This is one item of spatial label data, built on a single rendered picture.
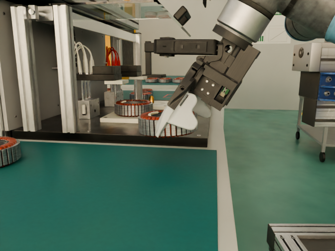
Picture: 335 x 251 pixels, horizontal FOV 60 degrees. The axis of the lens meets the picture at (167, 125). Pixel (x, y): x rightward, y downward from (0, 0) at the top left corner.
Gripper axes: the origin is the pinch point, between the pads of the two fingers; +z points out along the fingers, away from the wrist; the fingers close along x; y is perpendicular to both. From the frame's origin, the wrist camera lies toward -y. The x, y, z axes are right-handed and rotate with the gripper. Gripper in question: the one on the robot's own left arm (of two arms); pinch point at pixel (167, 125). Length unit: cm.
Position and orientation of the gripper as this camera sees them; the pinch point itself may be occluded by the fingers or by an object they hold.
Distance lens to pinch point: 55.2
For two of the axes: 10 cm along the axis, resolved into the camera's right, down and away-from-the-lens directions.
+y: 8.1, 5.5, -1.9
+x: 3.5, -2.0, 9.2
